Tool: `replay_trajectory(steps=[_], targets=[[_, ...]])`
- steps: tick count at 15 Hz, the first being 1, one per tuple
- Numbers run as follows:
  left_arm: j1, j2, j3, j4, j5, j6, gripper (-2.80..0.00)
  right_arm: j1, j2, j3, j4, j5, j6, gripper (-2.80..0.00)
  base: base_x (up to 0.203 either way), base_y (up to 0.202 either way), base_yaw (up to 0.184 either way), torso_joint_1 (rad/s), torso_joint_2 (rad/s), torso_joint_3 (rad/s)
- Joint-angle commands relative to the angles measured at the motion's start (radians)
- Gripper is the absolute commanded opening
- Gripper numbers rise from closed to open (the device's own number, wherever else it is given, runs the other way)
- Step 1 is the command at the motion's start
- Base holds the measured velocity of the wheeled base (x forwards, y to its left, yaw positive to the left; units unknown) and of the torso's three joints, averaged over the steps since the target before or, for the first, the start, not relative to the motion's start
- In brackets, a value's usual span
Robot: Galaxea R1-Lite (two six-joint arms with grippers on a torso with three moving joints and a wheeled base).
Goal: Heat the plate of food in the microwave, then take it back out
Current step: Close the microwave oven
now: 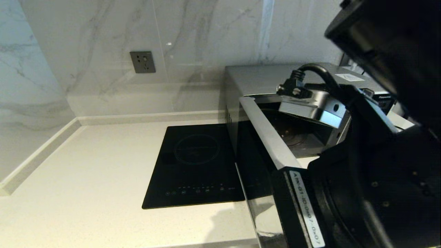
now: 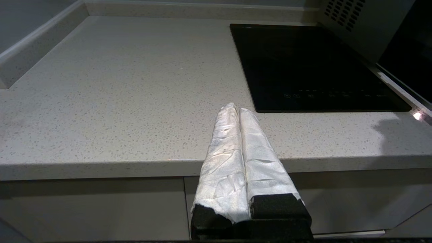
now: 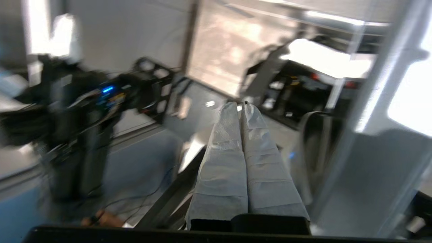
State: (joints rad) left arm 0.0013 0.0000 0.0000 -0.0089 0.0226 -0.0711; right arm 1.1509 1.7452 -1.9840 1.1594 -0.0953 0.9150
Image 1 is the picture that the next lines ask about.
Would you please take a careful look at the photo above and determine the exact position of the black glass microwave door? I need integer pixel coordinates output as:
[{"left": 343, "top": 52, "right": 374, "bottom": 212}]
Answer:
[{"left": 234, "top": 96, "right": 309, "bottom": 248}]

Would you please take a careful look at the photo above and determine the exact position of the white serial number sticker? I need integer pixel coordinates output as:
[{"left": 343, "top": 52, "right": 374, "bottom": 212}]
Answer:
[{"left": 289, "top": 170, "right": 326, "bottom": 248}]

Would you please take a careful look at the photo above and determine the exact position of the black induction cooktop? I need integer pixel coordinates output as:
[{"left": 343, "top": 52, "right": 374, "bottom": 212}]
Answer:
[{"left": 141, "top": 123, "right": 246, "bottom": 210}]

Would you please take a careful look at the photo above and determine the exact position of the white paper label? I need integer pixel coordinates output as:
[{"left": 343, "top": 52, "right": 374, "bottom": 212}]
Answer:
[{"left": 335, "top": 73, "right": 365, "bottom": 82}]

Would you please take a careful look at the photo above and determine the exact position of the grey single wall socket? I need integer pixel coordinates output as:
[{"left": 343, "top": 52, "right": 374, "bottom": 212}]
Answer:
[{"left": 130, "top": 51, "right": 156, "bottom": 74}]

